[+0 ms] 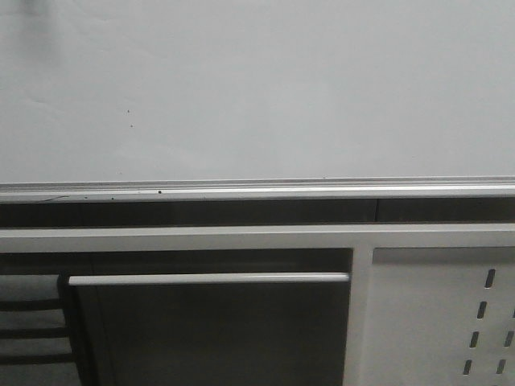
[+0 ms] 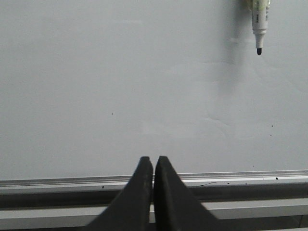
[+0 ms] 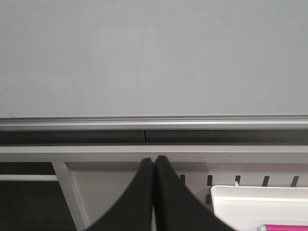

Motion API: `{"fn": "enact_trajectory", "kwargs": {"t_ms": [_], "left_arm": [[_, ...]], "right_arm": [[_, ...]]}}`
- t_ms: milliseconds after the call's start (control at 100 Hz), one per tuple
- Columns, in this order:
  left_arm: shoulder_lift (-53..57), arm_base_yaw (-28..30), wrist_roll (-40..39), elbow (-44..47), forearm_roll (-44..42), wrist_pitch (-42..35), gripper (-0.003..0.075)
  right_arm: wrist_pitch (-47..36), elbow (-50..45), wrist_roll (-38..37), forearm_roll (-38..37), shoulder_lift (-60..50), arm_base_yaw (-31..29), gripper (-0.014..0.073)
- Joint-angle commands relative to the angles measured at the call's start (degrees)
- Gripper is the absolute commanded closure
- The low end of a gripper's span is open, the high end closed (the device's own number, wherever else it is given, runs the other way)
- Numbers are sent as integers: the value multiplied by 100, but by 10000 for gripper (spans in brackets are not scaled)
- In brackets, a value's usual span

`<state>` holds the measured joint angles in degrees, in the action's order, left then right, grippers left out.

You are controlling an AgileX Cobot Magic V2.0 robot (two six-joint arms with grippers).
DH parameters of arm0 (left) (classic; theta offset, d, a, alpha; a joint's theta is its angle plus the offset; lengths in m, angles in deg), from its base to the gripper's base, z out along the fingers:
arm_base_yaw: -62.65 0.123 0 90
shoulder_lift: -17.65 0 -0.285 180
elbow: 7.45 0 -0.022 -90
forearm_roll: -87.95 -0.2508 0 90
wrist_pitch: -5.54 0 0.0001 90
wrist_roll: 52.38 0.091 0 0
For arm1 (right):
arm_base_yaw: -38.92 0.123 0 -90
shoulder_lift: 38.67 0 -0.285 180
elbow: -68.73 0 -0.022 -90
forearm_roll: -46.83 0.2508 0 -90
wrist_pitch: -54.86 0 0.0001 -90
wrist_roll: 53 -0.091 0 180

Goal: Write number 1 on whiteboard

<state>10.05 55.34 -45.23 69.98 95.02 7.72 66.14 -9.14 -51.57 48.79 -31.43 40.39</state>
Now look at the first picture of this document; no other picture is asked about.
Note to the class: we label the white perforated metal panel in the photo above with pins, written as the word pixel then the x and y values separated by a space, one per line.
pixel 440 316

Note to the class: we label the white metal frame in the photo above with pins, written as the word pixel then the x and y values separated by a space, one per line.
pixel 363 240

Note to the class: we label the grey panel with white rail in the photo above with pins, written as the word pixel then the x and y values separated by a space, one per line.
pixel 217 329

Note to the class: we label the white whiteboard with aluminium frame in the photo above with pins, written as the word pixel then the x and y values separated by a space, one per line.
pixel 141 100

